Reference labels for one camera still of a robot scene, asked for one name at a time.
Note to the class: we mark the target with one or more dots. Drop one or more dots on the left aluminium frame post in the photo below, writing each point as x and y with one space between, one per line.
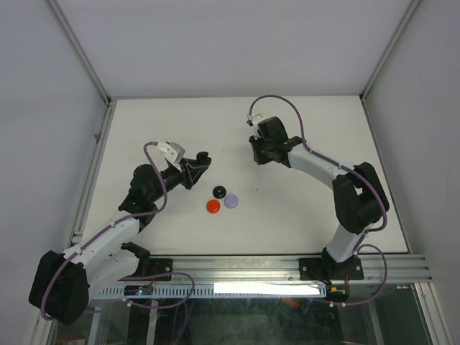
69 34

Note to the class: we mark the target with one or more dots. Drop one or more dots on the aluminium mounting rail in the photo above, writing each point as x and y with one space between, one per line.
399 269

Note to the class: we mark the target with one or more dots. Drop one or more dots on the red charging case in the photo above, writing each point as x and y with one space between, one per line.
213 206

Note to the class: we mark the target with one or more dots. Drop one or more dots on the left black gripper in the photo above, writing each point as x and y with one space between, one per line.
185 175

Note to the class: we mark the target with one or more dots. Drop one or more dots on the black charging case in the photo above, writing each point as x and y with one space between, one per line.
203 158
219 192

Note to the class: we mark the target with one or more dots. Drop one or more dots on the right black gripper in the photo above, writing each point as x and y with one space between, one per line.
259 159

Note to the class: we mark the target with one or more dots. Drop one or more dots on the purple charging case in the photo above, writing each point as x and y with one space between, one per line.
231 201

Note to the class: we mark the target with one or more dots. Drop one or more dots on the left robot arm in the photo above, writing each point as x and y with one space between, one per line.
66 281

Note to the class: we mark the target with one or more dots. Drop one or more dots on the aluminium frame post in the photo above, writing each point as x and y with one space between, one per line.
407 15
69 34

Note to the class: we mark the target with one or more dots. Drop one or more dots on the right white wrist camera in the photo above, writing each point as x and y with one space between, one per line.
253 121

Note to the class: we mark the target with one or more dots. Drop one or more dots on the right aluminium frame post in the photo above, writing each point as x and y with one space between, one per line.
407 15

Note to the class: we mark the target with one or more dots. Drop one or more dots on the slotted cable duct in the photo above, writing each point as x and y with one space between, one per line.
215 290

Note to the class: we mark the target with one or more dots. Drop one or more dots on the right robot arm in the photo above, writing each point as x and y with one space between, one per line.
358 195

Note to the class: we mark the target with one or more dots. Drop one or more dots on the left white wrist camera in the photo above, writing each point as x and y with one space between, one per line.
172 152

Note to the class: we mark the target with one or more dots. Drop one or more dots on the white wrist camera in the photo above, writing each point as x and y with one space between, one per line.
172 152
253 121

